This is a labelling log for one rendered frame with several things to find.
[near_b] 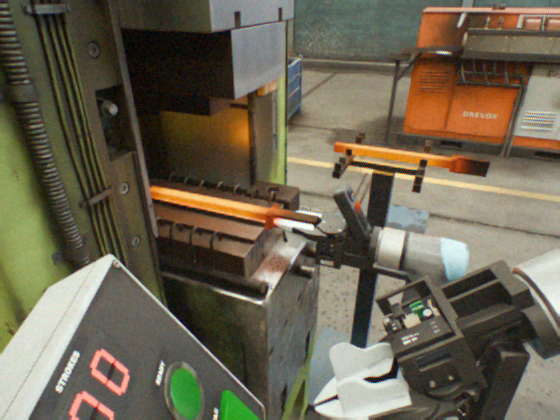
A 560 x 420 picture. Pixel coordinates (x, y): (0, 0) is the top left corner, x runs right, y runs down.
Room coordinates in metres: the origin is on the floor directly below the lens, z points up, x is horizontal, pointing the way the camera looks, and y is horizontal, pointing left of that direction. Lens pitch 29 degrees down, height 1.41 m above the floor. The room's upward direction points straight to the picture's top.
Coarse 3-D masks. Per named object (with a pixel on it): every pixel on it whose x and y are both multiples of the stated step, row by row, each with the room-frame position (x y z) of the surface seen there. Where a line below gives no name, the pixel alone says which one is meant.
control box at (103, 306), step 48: (48, 288) 0.28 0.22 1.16; (96, 288) 0.25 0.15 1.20; (144, 288) 0.29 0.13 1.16; (48, 336) 0.20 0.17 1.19; (96, 336) 0.21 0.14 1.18; (144, 336) 0.24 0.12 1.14; (192, 336) 0.29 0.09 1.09; (0, 384) 0.17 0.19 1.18; (48, 384) 0.16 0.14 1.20; (96, 384) 0.18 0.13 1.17; (144, 384) 0.20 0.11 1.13; (240, 384) 0.29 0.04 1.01
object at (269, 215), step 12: (156, 192) 0.79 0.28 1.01; (168, 192) 0.79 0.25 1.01; (180, 192) 0.79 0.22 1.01; (192, 204) 0.75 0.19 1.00; (204, 204) 0.74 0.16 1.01; (216, 204) 0.73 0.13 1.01; (228, 204) 0.73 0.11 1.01; (240, 204) 0.73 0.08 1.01; (252, 216) 0.69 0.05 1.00; (264, 216) 0.68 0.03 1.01; (276, 216) 0.67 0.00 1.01; (288, 216) 0.67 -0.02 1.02; (300, 216) 0.67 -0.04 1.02; (312, 216) 0.67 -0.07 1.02
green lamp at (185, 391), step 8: (184, 368) 0.25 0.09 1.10; (176, 376) 0.23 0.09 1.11; (184, 376) 0.24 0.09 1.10; (192, 376) 0.24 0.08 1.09; (176, 384) 0.22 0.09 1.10; (184, 384) 0.23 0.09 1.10; (192, 384) 0.24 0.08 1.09; (176, 392) 0.22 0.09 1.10; (184, 392) 0.22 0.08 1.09; (192, 392) 0.23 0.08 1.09; (200, 392) 0.24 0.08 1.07; (176, 400) 0.21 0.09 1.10; (184, 400) 0.22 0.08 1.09; (192, 400) 0.22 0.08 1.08; (200, 400) 0.23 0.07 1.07; (176, 408) 0.21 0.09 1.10; (184, 408) 0.21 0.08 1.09; (192, 408) 0.22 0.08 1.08; (184, 416) 0.20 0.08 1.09; (192, 416) 0.21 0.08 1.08
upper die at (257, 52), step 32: (128, 32) 0.65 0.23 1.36; (160, 32) 0.62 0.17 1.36; (192, 32) 0.60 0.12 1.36; (224, 32) 0.58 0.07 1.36; (256, 32) 0.65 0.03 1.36; (128, 64) 0.65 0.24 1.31; (160, 64) 0.63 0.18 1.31; (192, 64) 0.61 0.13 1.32; (224, 64) 0.59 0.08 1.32; (256, 64) 0.65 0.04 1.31; (224, 96) 0.59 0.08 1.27
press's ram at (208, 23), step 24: (120, 0) 0.59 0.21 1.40; (144, 0) 0.57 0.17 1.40; (168, 0) 0.56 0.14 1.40; (192, 0) 0.54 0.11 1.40; (216, 0) 0.55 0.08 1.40; (240, 0) 0.61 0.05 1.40; (264, 0) 0.68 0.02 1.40; (288, 0) 0.78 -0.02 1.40; (120, 24) 0.59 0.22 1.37; (144, 24) 0.57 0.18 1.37; (168, 24) 0.56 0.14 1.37; (192, 24) 0.54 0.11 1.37; (216, 24) 0.54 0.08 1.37; (240, 24) 0.61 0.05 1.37
